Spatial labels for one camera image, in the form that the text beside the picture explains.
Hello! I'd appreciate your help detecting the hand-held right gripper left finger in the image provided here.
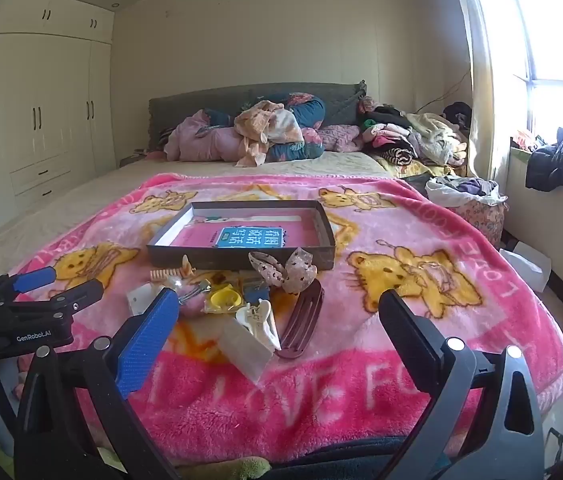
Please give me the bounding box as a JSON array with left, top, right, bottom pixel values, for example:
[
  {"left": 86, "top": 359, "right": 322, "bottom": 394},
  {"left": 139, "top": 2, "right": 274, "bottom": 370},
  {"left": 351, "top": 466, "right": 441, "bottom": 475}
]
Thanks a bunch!
[{"left": 14, "top": 287, "right": 182, "bottom": 480}]

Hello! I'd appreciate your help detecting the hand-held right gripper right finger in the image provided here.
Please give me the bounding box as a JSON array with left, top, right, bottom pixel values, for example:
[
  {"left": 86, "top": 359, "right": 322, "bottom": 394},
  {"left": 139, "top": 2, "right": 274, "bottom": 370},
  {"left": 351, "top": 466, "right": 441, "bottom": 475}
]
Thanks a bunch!
[{"left": 378, "top": 289, "right": 545, "bottom": 480}]

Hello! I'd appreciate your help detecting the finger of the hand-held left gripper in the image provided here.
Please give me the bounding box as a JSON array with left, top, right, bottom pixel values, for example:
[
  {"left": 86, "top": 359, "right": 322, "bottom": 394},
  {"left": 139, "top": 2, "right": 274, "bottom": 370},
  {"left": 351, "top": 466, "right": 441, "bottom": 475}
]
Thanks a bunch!
[
  {"left": 0, "top": 280, "right": 105, "bottom": 322},
  {"left": 0, "top": 266, "right": 58, "bottom": 306}
]

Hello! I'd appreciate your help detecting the pink hair tie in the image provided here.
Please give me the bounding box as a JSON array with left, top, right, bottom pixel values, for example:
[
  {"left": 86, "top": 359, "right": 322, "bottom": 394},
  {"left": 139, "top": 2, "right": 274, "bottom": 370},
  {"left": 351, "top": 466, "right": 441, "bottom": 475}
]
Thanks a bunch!
[{"left": 176, "top": 287, "right": 210, "bottom": 317}]

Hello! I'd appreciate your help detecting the clear plastic packet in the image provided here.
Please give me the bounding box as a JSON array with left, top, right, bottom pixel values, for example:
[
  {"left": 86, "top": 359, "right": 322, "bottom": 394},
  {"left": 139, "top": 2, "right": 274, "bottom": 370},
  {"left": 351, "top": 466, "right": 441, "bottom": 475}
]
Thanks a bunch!
[{"left": 216, "top": 317, "right": 275, "bottom": 381}]

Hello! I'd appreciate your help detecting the white claw hair clip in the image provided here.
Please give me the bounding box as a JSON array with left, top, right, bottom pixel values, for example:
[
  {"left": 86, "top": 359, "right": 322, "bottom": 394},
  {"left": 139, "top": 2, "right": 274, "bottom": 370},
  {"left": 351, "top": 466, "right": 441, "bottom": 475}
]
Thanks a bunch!
[{"left": 236, "top": 298, "right": 282, "bottom": 352}]

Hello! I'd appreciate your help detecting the grey cardboard box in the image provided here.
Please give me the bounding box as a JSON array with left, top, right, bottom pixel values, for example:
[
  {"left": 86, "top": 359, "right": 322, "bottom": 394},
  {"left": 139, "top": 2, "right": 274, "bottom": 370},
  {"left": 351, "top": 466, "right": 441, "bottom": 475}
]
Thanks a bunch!
[{"left": 146, "top": 200, "right": 337, "bottom": 272}]

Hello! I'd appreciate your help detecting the pink printed blanket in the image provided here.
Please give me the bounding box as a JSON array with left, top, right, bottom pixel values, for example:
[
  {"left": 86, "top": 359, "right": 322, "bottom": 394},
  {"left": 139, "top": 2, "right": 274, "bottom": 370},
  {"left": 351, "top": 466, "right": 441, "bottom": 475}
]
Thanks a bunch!
[{"left": 12, "top": 172, "right": 563, "bottom": 466}]

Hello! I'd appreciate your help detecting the white card packet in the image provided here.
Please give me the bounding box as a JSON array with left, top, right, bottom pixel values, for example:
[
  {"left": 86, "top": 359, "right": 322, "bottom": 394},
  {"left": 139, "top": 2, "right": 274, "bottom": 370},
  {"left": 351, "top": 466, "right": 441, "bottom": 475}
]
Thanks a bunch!
[{"left": 126, "top": 282, "right": 162, "bottom": 317}]

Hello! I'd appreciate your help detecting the orange hair comb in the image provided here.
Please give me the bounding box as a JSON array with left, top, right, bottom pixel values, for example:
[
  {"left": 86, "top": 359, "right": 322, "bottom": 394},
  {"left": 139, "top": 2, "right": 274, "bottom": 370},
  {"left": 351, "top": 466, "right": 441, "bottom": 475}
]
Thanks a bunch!
[{"left": 150, "top": 266, "right": 185, "bottom": 285}]

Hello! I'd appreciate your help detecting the yellow item in packet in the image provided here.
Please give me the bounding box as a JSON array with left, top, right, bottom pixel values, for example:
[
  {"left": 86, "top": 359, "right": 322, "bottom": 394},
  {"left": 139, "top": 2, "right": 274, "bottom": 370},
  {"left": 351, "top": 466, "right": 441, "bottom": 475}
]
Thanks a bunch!
[{"left": 204, "top": 282, "right": 247, "bottom": 315}]

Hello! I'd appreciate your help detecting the dark red hair clip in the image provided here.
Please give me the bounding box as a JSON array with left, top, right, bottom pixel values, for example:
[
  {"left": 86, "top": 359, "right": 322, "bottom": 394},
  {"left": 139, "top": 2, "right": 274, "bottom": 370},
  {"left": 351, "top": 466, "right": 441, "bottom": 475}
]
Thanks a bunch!
[{"left": 276, "top": 280, "right": 325, "bottom": 359}]

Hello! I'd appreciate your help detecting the small blue packet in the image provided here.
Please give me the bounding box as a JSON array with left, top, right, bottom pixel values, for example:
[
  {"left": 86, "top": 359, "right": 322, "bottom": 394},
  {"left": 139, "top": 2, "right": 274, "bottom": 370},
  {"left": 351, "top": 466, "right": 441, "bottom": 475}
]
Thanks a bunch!
[{"left": 242, "top": 280, "right": 271, "bottom": 306}]

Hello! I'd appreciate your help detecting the spotted beige hair bow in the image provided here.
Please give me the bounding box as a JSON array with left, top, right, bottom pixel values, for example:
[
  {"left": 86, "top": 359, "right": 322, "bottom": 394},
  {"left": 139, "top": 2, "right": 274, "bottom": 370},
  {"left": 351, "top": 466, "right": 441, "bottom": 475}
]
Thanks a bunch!
[{"left": 248, "top": 246, "right": 318, "bottom": 295}]

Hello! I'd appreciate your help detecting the white plastic container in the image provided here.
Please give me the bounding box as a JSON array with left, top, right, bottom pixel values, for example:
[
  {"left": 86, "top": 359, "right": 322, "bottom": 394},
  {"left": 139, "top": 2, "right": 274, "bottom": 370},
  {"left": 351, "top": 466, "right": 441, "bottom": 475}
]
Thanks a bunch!
[{"left": 499, "top": 241, "right": 552, "bottom": 293}]

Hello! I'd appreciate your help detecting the floral bag of clothes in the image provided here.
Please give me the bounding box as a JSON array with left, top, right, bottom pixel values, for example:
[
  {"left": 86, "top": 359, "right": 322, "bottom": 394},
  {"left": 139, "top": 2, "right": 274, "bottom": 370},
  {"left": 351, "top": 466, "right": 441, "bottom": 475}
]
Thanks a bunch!
[{"left": 425, "top": 176, "right": 509, "bottom": 246}]

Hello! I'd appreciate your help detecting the cream wardrobe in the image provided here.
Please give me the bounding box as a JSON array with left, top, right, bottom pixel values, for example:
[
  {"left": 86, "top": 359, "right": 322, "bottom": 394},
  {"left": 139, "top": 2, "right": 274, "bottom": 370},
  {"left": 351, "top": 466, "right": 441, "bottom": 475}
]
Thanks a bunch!
[{"left": 0, "top": 0, "right": 117, "bottom": 233}]

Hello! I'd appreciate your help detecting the pile of clothes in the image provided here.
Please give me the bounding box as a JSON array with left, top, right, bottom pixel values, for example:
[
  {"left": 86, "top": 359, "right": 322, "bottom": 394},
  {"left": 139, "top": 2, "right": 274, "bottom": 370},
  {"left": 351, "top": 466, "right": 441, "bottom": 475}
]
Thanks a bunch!
[{"left": 356, "top": 96, "right": 469, "bottom": 168}]

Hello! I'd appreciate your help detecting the pink quilt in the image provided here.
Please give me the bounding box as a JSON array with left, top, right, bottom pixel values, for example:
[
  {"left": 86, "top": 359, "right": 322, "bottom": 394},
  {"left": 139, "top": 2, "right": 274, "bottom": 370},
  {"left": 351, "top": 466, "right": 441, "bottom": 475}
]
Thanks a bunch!
[{"left": 164, "top": 110, "right": 262, "bottom": 163}]

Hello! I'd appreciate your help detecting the pink knit blanket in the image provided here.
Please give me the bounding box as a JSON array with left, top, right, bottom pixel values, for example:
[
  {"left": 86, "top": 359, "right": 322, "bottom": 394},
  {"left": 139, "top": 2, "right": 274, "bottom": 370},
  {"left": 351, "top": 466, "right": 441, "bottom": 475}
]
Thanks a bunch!
[{"left": 301, "top": 125, "right": 362, "bottom": 153}]

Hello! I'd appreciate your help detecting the pile of pillows and bedding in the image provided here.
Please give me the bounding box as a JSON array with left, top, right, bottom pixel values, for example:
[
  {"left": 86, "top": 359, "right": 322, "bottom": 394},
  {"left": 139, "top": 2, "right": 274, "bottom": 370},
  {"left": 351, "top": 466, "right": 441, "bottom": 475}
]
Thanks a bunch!
[{"left": 148, "top": 80, "right": 367, "bottom": 153}]

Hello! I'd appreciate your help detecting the orange cloth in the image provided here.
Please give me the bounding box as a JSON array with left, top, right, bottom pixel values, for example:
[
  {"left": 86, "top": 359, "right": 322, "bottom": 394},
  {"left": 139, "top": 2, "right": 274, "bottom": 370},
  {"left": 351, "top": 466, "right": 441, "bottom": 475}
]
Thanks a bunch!
[{"left": 511, "top": 130, "right": 542, "bottom": 152}]

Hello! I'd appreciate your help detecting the peach patterned cloth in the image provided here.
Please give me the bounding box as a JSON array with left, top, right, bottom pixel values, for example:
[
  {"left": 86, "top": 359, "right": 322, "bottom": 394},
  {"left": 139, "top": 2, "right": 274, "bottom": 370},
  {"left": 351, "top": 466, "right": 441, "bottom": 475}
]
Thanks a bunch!
[{"left": 234, "top": 101, "right": 305, "bottom": 168}]

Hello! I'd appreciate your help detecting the blue floral quilt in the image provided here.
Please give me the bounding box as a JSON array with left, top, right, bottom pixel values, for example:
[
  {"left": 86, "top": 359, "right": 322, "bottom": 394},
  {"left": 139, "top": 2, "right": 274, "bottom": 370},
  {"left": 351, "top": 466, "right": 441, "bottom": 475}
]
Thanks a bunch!
[{"left": 234, "top": 92, "right": 327, "bottom": 163}]

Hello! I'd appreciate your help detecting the cream curtain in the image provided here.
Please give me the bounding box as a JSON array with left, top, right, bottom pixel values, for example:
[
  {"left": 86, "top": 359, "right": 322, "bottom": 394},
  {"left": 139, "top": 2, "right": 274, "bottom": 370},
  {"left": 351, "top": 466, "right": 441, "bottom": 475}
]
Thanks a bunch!
[{"left": 449, "top": 0, "right": 512, "bottom": 181}]

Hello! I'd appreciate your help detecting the window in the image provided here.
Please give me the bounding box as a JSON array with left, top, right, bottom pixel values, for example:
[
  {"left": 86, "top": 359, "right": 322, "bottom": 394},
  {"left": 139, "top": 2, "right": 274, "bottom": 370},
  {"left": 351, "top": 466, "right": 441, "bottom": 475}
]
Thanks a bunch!
[{"left": 469, "top": 0, "right": 563, "bottom": 141}]

